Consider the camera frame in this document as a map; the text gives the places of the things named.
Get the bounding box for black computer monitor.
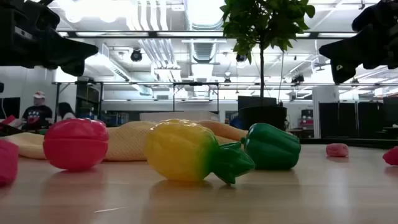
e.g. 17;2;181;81
0;96;21;119

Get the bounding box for red cloth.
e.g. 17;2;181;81
0;139;21;188

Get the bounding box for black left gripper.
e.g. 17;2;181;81
0;0;99;77

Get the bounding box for pink toy raspberry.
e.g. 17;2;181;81
325;142;350;158

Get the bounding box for yellow toy pineapple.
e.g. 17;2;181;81
144;118;256;185

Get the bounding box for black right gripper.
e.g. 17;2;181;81
318;0;398;85

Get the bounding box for red toy strawberry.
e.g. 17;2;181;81
382;146;398;166

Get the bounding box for black shelving unit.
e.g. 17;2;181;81
75;81;104;119

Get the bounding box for yellow cloth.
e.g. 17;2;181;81
1;119;249;162

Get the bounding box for green toy bell pepper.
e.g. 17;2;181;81
241;122;302;171

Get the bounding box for person with cap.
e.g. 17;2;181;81
21;90;54;131

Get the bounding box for black aluminium table frame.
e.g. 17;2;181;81
299;138;398;150

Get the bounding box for red toy tomato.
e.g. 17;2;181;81
42;118;110;172

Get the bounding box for black monitor behind pot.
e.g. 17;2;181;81
237;95;278;108

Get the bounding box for green leafy plant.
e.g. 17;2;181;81
219;0;317;108

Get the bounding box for black cabinet row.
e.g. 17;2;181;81
318;96;398;140

